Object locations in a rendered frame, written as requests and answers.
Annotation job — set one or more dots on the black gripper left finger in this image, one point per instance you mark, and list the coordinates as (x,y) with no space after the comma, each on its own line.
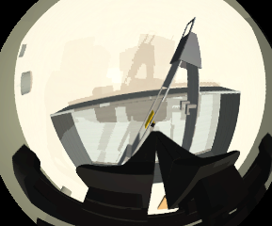
(135,176)

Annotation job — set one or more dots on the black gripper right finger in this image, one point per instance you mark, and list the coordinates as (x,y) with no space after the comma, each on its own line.
(181,169)

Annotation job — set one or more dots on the light brown wooden board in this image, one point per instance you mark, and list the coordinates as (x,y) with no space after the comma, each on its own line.
(163,203)

